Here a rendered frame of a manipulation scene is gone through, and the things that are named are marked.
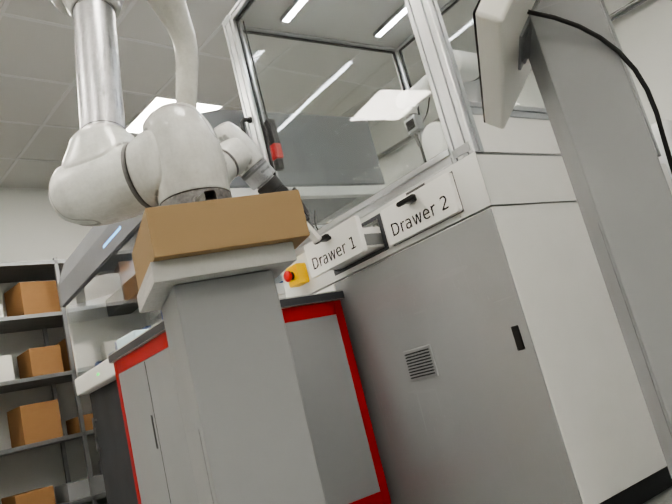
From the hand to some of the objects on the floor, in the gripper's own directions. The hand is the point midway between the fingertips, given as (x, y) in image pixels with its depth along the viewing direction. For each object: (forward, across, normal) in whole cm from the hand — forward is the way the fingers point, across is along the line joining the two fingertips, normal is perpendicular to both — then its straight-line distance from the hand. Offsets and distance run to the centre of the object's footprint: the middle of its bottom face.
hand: (310, 232), depth 197 cm
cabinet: (+112, -2, -5) cm, 112 cm away
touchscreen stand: (+74, -57, -92) cm, 131 cm away
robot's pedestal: (+46, -96, -34) cm, 112 cm away
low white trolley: (+68, -66, +41) cm, 103 cm away
